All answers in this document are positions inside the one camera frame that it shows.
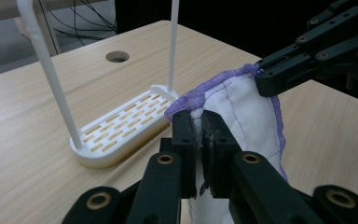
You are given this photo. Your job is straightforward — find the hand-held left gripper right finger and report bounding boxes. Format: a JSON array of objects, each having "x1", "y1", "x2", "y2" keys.
[{"x1": 200, "y1": 109, "x2": 241, "y2": 200}]

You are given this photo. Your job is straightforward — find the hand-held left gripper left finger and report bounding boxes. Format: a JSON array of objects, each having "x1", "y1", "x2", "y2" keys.
[{"x1": 171, "y1": 109, "x2": 200, "y2": 200}]

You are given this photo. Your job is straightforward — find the white cloth with purple edging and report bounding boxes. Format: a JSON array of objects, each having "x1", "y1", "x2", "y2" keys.
[{"x1": 163, "y1": 63, "x2": 290, "y2": 224}]

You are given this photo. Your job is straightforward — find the tangle of black cables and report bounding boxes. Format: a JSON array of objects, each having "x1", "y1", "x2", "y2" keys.
[{"x1": 38, "y1": 0, "x2": 118, "y2": 47}]

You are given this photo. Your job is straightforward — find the white slotted hanging rack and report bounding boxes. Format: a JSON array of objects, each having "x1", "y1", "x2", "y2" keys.
[{"x1": 16, "y1": 0, "x2": 181, "y2": 170}]

